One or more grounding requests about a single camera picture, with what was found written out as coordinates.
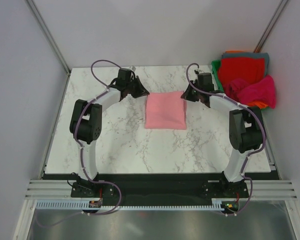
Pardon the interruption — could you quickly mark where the white slotted cable duct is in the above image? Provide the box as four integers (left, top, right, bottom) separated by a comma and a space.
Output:
35, 199, 232, 211

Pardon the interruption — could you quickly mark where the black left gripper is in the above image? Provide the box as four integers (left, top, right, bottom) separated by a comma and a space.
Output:
126, 76, 149, 99

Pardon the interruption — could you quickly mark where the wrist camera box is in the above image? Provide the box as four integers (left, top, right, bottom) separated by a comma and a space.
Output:
195, 71, 214, 92
117, 67, 136, 82

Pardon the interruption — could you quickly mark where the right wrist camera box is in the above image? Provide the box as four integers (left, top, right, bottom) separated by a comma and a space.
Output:
195, 71, 214, 92

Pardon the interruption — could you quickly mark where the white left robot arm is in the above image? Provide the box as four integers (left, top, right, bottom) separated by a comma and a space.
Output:
69, 70, 150, 197

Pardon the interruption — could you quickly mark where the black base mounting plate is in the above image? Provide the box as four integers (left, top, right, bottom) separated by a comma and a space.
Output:
71, 173, 249, 206

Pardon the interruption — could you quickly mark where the left aluminium frame post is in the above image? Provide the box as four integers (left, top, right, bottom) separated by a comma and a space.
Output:
25, 0, 71, 77

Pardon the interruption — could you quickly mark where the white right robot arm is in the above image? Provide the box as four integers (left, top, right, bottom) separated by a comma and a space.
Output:
181, 80, 267, 197

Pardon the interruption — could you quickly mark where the aluminium frame post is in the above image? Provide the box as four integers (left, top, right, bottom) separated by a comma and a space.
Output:
253, 0, 290, 53
25, 0, 71, 77

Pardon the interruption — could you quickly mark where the pink t-shirt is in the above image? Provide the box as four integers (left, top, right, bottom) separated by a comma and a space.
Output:
145, 91, 187, 130

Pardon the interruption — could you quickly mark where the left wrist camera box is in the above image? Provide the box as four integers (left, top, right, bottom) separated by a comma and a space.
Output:
117, 67, 136, 82

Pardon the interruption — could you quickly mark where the green plastic bin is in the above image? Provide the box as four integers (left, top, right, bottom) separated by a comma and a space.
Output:
211, 59, 270, 114

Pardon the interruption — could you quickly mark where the aluminium front rail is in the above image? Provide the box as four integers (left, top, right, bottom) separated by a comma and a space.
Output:
25, 180, 297, 201

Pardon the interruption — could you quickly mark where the magenta t-shirt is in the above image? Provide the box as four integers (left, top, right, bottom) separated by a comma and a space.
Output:
224, 75, 277, 109

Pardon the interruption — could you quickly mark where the right aluminium frame post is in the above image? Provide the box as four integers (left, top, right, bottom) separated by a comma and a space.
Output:
253, 0, 290, 53

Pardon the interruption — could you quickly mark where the red t-shirt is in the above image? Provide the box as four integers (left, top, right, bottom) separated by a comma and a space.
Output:
217, 57, 265, 86

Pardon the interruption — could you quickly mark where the orange t-shirt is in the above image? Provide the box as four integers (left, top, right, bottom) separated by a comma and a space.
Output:
247, 101, 268, 110

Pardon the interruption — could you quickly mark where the grey t-shirt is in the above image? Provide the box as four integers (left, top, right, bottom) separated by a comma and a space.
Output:
221, 52, 270, 76

